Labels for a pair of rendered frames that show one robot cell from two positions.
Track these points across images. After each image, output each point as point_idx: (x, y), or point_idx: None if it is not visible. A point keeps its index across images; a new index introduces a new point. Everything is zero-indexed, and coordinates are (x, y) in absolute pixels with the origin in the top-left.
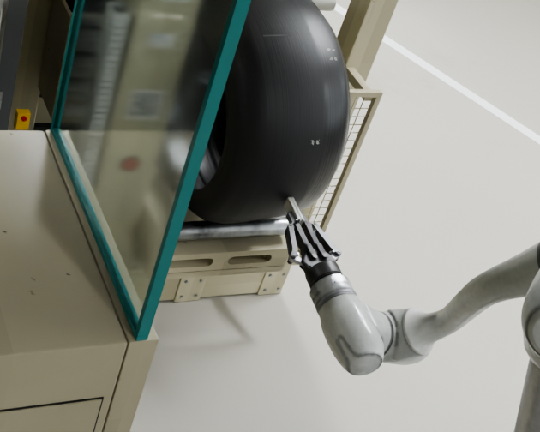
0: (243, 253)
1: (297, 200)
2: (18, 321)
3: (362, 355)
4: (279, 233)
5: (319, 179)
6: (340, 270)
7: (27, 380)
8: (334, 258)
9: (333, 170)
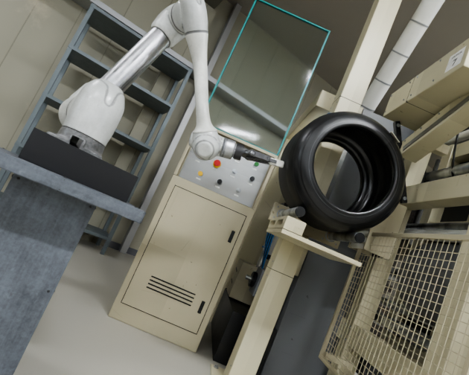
0: (280, 217)
1: (286, 164)
2: None
3: None
4: (292, 210)
5: (290, 149)
6: (239, 144)
7: None
8: (248, 150)
9: (295, 144)
